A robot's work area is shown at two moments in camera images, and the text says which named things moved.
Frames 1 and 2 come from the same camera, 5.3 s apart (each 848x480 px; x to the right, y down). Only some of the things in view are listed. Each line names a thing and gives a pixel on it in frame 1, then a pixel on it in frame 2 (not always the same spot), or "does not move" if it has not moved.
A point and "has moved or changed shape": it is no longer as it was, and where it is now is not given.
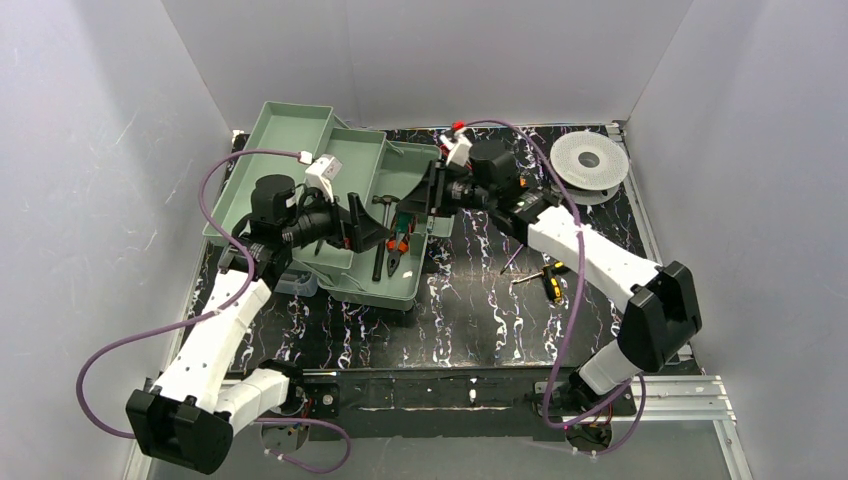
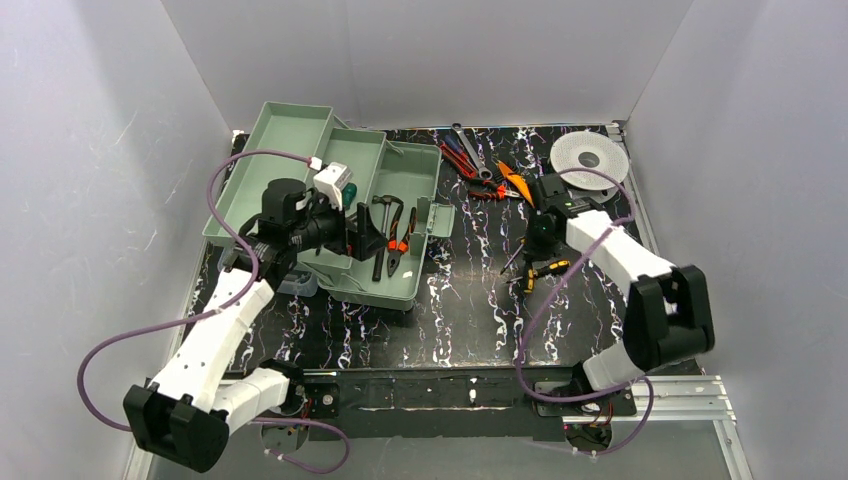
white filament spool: (590, 165) does not move
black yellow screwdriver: (552, 283) has moved or changed shape
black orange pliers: (403, 225) does not move
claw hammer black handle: (380, 249) does not move
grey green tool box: (391, 178) does not move
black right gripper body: (432, 189) → (549, 192)
